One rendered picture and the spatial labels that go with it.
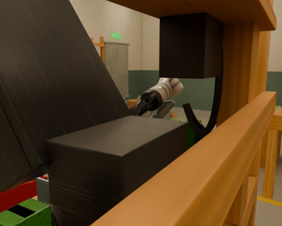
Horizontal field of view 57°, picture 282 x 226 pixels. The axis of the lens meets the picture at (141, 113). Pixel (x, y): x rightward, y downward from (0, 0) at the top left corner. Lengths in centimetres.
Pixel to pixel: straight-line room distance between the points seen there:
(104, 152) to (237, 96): 50
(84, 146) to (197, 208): 29
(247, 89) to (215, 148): 48
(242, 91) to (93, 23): 758
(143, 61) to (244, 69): 906
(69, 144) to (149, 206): 31
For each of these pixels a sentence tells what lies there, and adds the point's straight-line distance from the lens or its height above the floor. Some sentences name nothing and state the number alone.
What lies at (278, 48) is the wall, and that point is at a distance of 788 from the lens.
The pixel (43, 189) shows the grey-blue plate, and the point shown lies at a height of 101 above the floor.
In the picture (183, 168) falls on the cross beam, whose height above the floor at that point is 128.
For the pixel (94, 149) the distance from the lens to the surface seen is 46.
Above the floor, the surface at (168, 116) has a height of 100.
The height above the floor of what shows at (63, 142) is 124.
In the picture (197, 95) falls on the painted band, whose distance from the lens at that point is 865.
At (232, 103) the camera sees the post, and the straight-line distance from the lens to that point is 83.
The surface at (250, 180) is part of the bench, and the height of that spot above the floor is 88.
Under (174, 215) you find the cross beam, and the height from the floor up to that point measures 128.
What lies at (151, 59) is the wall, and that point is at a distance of 960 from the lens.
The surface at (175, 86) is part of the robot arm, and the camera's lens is 107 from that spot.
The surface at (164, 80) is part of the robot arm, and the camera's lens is 104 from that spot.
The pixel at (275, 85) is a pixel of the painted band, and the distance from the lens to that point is 787.
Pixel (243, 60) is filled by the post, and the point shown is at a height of 140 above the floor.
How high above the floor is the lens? 138
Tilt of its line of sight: 10 degrees down
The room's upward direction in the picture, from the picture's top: straight up
